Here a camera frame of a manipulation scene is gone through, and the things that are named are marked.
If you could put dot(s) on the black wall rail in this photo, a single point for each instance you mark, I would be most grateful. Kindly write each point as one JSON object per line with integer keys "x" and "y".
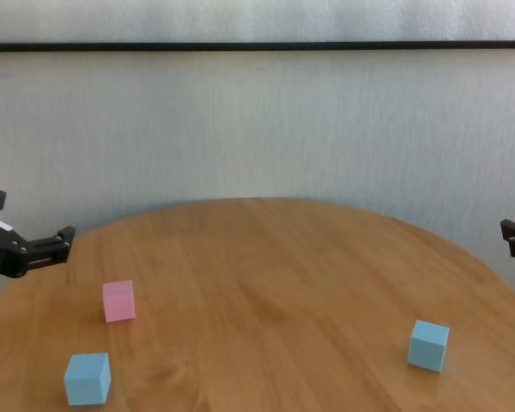
{"x": 257, "y": 46}

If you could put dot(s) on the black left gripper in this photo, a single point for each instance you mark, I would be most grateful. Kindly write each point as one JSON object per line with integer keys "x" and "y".
{"x": 4, "y": 253}

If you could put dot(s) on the light blue foam cube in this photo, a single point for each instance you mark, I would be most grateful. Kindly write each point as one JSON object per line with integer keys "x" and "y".
{"x": 427, "y": 347}
{"x": 86, "y": 382}

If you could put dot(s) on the pink foam cube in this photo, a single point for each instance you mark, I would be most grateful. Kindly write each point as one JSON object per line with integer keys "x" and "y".
{"x": 119, "y": 302}

